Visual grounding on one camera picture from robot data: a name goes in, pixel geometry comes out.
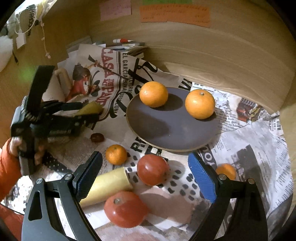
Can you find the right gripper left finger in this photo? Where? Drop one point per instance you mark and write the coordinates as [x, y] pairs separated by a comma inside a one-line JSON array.
[[41, 220]]

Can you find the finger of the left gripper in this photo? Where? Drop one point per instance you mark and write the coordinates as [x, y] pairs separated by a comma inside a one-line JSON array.
[[69, 126], [54, 106]]

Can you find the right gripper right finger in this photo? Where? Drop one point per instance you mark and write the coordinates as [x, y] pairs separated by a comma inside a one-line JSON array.
[[248, 220]]

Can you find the red tomato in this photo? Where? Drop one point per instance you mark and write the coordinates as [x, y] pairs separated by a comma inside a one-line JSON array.
[[153, 170], [125, 209]]

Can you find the orange sleeve forearm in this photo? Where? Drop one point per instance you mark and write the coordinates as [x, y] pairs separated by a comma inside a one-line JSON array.
[[10, 174]]

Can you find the person's left hand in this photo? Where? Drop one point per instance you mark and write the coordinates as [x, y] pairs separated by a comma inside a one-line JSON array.
[[23, 147]]

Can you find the dark red grape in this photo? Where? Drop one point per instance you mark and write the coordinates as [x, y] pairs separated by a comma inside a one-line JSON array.
[[97, 137]]

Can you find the small mandarin at right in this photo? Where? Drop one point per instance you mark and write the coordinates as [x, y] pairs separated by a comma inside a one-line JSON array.
[[228, 170]]

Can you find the small orange mandarin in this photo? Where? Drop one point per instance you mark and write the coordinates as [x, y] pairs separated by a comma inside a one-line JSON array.
[[116, 155]]

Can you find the illustrated casa newspaper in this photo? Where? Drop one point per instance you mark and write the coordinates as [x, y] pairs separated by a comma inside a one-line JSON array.
[[109, 77]]

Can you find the black white newspaper sheet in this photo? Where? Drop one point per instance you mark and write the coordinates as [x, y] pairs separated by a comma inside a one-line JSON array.
[[256, 149]]

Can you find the red white marker pen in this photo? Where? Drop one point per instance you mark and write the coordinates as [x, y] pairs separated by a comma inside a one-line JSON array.
[[121, 41]]

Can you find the left orange on plate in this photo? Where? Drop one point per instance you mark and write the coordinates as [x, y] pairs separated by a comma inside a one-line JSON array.
[[153, 94]]

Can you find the orange on plate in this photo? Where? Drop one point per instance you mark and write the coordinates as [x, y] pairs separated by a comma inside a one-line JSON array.
[[153, 94], [200, 104]]

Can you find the dark round plate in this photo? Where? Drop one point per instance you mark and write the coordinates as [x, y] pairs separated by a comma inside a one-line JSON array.
[[170, 127]]

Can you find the pink sticky note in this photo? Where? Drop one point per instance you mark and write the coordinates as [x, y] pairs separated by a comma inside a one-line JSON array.
[[113, 9]]

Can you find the right orange on plate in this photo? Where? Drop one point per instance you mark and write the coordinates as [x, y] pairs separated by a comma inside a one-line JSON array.
[[200, 104]]

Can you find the orange sticky note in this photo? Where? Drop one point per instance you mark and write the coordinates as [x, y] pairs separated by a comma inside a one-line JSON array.
[[178, 13]]

